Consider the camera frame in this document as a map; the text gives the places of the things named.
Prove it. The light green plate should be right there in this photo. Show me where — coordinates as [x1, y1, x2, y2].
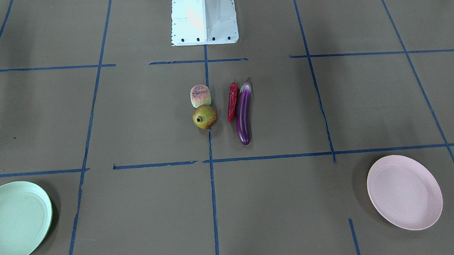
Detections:
[0, 181, 53, 255]

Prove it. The red chili pepper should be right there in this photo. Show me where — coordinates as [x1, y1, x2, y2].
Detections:
[227, 81, 239, 123]

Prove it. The pink green peach half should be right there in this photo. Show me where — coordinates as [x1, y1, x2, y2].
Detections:
[190, 84, 212, 108]

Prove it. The purple eggplant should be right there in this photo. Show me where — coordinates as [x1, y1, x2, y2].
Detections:
[235, 77, 252, 145]

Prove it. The pink plate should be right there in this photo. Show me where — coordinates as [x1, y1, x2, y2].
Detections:
[366, 155, 443, 231]

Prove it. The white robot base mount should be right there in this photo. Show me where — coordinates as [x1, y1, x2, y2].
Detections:
[171, 0, 239, 46]

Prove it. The green red pomegranate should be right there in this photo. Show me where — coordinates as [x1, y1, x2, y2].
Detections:
[192, 104, 217, 129]

